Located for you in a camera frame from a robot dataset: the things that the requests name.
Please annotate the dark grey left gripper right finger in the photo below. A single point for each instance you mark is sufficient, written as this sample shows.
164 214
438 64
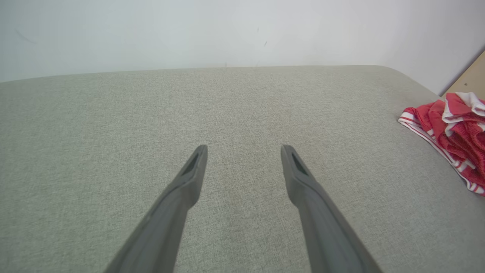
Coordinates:
322 227

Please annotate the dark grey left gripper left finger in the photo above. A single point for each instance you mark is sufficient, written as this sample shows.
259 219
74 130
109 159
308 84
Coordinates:
166 220

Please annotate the red jersey white sleeves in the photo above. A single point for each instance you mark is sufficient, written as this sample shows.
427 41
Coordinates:
420 117

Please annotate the red basketball shorts white trim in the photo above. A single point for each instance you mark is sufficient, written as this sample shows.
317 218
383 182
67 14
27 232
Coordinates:
460 106

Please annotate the grey fabric sofa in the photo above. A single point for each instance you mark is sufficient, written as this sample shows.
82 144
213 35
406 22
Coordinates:
242 113

